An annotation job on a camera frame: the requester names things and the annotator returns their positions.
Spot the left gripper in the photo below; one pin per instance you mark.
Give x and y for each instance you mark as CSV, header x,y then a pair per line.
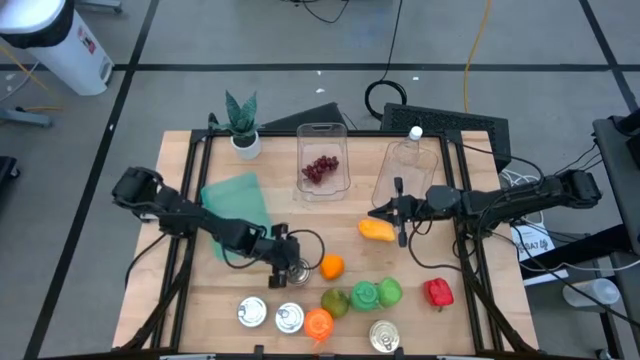
x,y
280,250

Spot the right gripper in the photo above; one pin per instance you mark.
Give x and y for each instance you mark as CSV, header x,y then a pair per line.
x,y
412,207

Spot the silver tin can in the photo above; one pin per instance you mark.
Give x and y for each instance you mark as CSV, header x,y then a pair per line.
x,y
384,336
251,311
289,318
300,274

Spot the yellow orange mango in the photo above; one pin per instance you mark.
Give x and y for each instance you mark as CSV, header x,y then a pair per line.
x,y
375,230

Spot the orange fruit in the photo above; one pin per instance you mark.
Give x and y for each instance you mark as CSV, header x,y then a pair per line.
x,y
332,267

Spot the green pear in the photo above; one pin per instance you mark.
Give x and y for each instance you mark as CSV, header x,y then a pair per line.
x,y
335,302

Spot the orange squeeze bottle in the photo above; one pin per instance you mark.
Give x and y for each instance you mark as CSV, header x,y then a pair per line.
x,y
318,325

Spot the green squeeze bottle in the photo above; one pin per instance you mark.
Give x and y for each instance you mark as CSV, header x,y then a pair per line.
x,y
365,296

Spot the green apple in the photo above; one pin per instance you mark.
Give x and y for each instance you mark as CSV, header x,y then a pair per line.
x,y
391,291

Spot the red bell pepper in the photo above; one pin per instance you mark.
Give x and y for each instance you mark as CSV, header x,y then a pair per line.
x,y
438,292

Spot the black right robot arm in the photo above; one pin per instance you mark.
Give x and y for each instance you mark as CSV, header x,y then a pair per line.
x,y
500,205

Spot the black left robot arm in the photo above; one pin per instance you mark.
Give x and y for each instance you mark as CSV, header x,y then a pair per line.
x,y
200,220

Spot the wide clear plastic bin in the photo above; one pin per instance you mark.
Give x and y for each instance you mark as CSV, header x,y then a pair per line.
x,y
415,167

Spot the red grape bunch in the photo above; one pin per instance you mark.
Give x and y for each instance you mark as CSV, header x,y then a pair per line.
x,y
320,167

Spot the clear water bottle white cap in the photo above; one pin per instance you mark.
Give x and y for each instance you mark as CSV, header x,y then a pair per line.
x,y
415,133

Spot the narrow clear plastic bin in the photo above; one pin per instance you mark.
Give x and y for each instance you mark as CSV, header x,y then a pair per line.
x,y
320,140

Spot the black flat panel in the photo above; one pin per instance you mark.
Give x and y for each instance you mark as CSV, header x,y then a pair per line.
x,y
310,119

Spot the potted snake plant white pot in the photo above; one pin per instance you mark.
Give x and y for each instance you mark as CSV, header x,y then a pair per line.
x,y
245,145

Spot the white printed paper sheet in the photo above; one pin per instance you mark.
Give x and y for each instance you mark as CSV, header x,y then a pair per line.
x,y
532,245

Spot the translucent plastic bottle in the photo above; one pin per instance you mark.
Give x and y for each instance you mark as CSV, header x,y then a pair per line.
x,y
592,292

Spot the black side desk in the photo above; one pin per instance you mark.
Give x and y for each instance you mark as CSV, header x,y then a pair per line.
x,y
620,175

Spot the black boxy object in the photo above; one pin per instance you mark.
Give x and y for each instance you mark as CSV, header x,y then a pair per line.
x,y
6,170

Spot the grey stand foot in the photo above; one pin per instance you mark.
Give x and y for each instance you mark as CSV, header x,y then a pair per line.
x,y
25,117

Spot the white trash can black bag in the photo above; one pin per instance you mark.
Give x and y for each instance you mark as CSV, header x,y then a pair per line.
x,y
60,55

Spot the black aluminium table frame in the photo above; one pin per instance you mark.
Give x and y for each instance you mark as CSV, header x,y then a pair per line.
x,y
365,134

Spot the black metal cart frame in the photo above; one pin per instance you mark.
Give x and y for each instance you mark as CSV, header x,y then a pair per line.
x,y
575,247

